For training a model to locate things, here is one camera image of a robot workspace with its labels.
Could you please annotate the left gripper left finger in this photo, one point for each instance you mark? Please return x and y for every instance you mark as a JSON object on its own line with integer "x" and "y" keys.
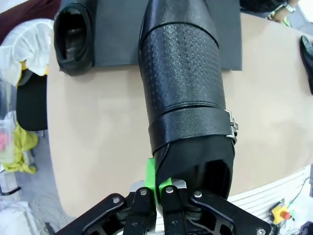
{"x": 140, "y": 210}

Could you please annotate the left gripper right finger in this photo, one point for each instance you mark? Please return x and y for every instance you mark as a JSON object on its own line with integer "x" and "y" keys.
{"x": 173, "y": 210}

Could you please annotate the black leather slip-on shoe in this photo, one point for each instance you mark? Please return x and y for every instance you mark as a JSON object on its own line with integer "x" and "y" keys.
{"x": 308, "y": 63}

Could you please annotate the black shoe stand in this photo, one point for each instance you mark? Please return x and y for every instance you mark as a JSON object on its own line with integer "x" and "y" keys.
{"x": 115, "y": 36}

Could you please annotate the person's left hand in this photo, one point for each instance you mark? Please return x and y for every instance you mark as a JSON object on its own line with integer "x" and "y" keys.
{"x": 281, "y": 14}

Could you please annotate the yellow emergency stop box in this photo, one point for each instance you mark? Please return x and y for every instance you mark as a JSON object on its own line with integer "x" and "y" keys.
{"x": 277, "y": 214}

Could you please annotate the yellow cloth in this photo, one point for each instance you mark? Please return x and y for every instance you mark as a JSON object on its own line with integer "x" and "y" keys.
{"x": 22, "y": 147}

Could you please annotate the black seat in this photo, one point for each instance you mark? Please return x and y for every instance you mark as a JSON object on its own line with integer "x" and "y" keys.
{"x": 31, "y": 102}

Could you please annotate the clear plastic bag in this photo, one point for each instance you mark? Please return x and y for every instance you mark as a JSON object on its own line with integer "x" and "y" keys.
{"x": 7, "y": 127}

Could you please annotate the person in black jacket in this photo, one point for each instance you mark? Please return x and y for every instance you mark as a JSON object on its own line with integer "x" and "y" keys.
{"x": 259, "y": 4}

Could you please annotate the maroon cloth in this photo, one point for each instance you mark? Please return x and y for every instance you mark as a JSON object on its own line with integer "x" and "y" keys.
{"x": 24, "y": 9}

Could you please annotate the silver wristwatch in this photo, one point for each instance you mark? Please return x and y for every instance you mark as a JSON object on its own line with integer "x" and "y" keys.
{"x": 290, "y": 7}

